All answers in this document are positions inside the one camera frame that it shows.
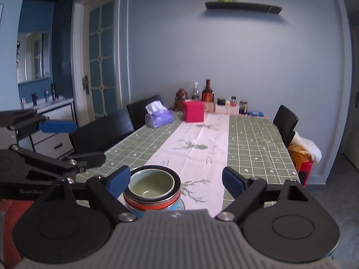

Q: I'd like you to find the person's left forearm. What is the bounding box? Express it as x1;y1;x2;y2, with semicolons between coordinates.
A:
0;198;35;264

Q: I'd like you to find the orange steel bowl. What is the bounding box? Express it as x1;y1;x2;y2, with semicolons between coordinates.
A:
123;165;182;211

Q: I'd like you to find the black wall shelf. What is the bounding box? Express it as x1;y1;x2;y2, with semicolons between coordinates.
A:
204;1;283;15

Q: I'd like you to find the blue steel bowl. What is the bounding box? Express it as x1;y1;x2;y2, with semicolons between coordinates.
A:
126;195;185;220

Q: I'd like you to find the glass pane door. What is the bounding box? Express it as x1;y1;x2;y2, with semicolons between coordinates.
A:
72;0;124;127

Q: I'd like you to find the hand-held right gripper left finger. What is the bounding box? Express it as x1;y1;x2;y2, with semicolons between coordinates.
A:
33;165;140;225

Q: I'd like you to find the brown figurine jar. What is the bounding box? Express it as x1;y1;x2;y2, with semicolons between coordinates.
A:
174;88;188;111

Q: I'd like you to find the purple tissue pack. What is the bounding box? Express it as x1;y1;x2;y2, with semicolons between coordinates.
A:
145;102;175;128

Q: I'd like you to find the black chair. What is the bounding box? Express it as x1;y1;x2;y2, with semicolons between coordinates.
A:
273;105;300;149
126;94;169;132
68;109;135;155

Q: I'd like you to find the pink box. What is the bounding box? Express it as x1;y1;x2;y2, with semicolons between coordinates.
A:
182;100;205;123

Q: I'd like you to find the red label liquor bottle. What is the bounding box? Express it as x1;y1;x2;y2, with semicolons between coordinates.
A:
201;79;215;103

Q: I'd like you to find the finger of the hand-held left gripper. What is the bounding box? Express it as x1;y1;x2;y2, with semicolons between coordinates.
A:
0;108;78;135
8;144;107;182

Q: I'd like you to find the white cabinet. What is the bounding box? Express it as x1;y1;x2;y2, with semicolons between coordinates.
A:
16;98;77;161

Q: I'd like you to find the green checked tablecloth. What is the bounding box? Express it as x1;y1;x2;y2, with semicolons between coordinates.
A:
75;109;300;222

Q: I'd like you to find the wall mirror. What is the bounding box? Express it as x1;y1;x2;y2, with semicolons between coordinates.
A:
25;32;51;82

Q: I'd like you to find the green ceramic bowl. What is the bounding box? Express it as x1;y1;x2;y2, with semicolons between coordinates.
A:
128;168;176;203

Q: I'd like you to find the red plastic stool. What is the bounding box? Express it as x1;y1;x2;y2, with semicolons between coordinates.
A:
289;145;314;187

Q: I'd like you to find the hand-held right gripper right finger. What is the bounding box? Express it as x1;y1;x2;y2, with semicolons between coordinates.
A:
215;166;324;222

